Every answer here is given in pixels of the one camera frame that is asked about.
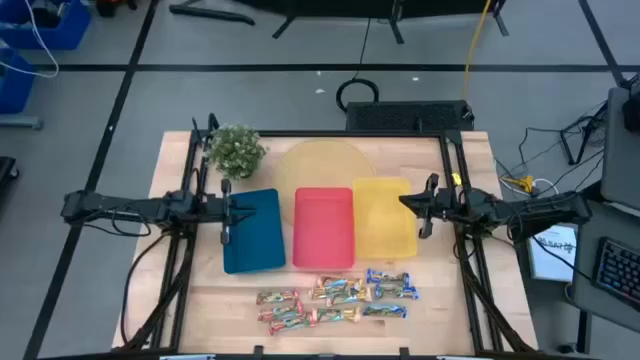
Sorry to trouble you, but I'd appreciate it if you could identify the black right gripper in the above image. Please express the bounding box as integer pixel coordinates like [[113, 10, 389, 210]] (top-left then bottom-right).
[[398, 173, 461, 240]]

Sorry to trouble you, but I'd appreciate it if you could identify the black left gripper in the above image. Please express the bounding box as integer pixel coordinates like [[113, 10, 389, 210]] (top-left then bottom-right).
[[197, 178, 257, 246]]

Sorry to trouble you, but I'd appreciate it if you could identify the blue-ended granola bar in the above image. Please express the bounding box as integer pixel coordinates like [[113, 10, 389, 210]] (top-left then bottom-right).
[[362, 303, 408, 320], [365, 268, 411, 286], [374, 284, 420, 301]]

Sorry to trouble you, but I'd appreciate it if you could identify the orange-ended granola bar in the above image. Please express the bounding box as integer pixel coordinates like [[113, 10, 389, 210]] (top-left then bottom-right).
[[310, 305, 362, 324], [317, 275, 364, 291], [309, 286, 351, 302], [326, 288, 374, 307]]

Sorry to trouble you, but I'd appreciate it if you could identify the blue plastic tray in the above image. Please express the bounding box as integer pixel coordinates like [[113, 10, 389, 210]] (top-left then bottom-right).
[[222, 188, 287, 275]]

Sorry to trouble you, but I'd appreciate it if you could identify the yellow plastic tray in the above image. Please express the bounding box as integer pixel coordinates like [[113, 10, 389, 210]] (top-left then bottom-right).
[[352, 177, 419, 260]]

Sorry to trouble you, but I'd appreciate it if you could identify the small potted green plant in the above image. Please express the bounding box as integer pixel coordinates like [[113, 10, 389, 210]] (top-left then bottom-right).
[[206, 123, 268, 180]]

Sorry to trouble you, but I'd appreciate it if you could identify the yellow power plug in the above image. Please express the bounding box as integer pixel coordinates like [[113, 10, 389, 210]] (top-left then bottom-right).
[[501, 174, 535, 194]]

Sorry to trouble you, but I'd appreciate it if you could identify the black computer case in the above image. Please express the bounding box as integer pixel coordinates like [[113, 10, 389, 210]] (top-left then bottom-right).
[[345, 99, 475, 132]]

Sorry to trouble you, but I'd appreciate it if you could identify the red plastic tray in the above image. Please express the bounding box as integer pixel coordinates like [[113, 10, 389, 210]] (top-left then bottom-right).
[[292, 186, 356, 270]]

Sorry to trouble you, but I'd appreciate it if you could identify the white paper booklet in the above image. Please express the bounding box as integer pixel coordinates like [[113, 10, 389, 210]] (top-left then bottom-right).
[[527, 224, 579, 284]]

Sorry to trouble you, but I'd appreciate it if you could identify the grey desk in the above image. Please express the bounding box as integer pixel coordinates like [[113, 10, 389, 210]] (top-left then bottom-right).
[[569, 199, 640, 334]]

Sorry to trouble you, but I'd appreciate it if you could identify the grey side table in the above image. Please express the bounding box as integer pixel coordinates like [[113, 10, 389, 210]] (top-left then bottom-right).
[[599, 87, 640, 211]]

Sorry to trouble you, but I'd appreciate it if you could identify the black floor bar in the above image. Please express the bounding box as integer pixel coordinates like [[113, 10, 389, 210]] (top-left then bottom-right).
[[168, 3, 256, 27]]

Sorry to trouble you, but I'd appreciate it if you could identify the black backlit keyboard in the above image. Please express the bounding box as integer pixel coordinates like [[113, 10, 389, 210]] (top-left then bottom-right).
[[592, 236, 640, 307]]

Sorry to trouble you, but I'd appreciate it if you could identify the black display stand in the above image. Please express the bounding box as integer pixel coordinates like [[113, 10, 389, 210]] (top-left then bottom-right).
[[234, 0, 511, 45]]

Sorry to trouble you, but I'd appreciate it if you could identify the black desk device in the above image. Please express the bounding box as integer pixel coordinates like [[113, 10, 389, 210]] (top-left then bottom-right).
[[622, 74, 640, 134]]

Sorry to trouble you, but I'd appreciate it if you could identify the grey metal bar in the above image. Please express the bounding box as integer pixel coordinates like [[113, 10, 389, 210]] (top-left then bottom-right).
[[0, 115, 44, 131]]

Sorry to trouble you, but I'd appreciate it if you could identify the blue storage bin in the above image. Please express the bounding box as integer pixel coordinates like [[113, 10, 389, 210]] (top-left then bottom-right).
[[0, 0, 93, 51], [0, 47, 37, 115]]

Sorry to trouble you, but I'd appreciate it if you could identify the black aluminium table frame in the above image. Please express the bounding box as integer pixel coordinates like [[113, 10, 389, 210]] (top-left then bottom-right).
[[119, 113, 539, 360]]

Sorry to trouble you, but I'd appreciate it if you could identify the black arm base cable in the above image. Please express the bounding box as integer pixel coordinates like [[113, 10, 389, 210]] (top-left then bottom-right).
[[119, 230, 174, 346]]

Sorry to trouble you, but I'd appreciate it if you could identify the coiled black floor cable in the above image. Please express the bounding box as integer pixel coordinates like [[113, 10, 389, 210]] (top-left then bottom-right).
[[335, 17, 380, 114]]

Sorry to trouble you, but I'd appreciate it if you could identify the yellow cable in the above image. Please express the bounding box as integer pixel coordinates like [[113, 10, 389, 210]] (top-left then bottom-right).
[[460, 0, 494, 99]]

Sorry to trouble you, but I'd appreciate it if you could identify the white cable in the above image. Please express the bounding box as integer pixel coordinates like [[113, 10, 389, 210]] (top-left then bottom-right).
[[0, 0, 61, 79]]

